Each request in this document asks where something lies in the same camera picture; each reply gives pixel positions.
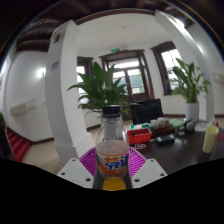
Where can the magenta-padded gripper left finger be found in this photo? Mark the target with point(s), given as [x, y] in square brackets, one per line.
[75, 171]

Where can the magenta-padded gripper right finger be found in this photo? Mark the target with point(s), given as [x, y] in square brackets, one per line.
[148, 171]

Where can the clear orange-label drink bottle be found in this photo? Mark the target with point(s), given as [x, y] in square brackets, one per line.
[112, 156]

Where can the patterned round mat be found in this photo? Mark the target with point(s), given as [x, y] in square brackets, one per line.
[140, 146]

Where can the red box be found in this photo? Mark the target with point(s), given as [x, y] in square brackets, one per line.
[139, 136]

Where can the black flat device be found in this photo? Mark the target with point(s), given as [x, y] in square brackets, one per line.
[165, 139]

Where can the green box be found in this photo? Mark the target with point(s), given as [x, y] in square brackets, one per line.
[140, 126]

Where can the green packet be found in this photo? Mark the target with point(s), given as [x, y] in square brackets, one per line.
[176, 122]

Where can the grey and black headphones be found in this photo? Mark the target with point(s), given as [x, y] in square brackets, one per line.
[189, 125]

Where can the red carpeted stairs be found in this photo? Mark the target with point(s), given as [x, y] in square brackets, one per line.
[18, 145]

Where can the pale yellow cup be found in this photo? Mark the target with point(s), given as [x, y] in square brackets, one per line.
[210, 140]

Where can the white printed paper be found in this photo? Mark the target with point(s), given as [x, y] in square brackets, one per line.
[201, 126]

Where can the flat round red coaster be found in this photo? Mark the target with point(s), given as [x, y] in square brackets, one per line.
[220, 136]

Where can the leafy plant in white pot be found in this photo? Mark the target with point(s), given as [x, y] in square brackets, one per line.
[100, 90]
[190, 83]

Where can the dark wooden glass door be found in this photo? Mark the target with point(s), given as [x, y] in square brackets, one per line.
[133, 76]

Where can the dark-framed window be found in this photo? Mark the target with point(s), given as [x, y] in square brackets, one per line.
[81, 70]
[170, 60]

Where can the green exit sign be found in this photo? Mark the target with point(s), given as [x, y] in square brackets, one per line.
[115, 50]

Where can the white wall unit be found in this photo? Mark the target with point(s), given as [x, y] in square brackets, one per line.
[219, 77]
[21, 108]

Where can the glowing wall lamp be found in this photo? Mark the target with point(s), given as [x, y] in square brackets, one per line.
[41, 72]

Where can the purple-printed wall notice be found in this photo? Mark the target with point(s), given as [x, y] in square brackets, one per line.
[53, 67]

